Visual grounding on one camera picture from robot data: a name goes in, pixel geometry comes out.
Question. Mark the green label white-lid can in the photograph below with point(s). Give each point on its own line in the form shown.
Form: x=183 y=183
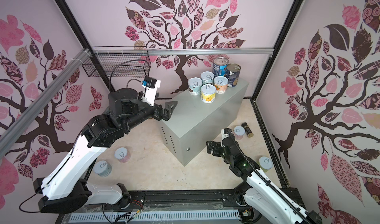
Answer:
x=265 y=163

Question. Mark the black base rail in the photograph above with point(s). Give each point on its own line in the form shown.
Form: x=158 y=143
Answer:
x=186 y=200

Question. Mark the yellow label white-lid can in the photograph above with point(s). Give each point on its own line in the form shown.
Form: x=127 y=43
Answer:
x=208 y=93

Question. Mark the pink small white-lid can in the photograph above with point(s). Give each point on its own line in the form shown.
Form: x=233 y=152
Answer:
x=239 y=132

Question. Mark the grey-green white-lid can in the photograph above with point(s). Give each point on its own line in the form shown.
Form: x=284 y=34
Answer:
x=102 y=168

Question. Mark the light blue white-lid can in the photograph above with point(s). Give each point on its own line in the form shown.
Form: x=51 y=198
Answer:
x=195 y=84

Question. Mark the aluminium diagonal rail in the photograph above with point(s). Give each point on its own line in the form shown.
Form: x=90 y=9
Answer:
x=12 y=134

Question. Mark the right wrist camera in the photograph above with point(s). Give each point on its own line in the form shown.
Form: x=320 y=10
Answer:
x=227 y=137

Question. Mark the dark grey tin can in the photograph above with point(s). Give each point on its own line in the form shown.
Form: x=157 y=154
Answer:
x=233 y=71

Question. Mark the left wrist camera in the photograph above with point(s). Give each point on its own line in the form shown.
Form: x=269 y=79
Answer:
x=150 y=87

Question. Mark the aluminium horizontal rail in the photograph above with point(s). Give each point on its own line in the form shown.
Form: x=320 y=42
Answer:
x=162 y=52

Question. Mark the dark spice jar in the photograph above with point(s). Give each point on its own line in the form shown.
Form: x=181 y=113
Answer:
x=247 y=129

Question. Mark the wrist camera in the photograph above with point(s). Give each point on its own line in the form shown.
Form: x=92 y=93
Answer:
x=227 y=137
x=150 y=87

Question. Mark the white slotted cable duct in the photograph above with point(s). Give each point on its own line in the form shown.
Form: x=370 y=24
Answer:
x=152 y=216

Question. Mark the black wire basket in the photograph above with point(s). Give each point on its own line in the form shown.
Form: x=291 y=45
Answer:
x=128 y=62

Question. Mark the orange label white-lid can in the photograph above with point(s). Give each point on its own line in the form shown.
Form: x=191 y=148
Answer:
x=221 y=84

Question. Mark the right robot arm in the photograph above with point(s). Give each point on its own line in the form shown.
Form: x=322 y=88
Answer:
x=257 y=190

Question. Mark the grey metal cabinet box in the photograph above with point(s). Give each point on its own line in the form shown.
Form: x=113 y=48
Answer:
x=194 y=122

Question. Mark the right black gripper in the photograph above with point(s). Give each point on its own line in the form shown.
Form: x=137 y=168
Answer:
x=217 y=145

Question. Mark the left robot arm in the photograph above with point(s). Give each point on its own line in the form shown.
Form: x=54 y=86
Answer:
x=64 y=190

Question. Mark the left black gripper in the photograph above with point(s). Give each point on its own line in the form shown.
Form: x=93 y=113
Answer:
x=166 y=114

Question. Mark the blue label tin can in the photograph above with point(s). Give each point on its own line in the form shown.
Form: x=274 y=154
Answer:
x=220 y=66

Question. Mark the pink label white-lid can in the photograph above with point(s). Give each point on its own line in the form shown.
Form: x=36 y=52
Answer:
x=122 y=155

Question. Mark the teal label white-lid can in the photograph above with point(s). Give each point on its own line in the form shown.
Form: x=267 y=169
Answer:
x=207 y=77

